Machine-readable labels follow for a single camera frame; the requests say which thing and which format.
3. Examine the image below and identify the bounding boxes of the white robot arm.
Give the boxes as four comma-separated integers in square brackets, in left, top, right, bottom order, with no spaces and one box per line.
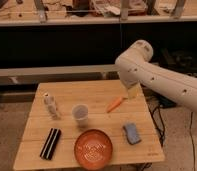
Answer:
[115,40,197,114]

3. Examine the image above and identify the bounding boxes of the clear plastic bottle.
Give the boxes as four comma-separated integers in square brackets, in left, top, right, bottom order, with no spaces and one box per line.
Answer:
[43,93,60,119]

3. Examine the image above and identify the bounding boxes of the orange carrot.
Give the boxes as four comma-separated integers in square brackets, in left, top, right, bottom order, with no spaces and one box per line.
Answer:
[106,97,125,113]

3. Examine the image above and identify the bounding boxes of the blue sponge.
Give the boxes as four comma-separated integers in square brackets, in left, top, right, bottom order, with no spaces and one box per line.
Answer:
[123,123,141,145]

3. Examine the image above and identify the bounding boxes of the clear plastic cup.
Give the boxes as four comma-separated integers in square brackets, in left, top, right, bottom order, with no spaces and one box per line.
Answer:
[72,104,88,127]

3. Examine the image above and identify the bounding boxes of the orange plate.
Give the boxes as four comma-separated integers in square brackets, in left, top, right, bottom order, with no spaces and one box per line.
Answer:
[74,129,113,170]

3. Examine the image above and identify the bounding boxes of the black striped box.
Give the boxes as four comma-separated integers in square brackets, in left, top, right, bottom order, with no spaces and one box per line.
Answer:
[40,128,61,160]

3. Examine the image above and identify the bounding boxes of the long background workbench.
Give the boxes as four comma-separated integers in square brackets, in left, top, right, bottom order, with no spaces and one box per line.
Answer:
[0,0,197,27]

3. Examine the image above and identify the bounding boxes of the black floor cable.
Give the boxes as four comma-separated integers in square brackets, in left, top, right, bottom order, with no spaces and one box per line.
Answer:
[188,111,197,171]

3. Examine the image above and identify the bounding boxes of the black hanging cable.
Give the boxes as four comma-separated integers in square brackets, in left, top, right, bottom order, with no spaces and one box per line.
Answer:
[118,13,124,59]

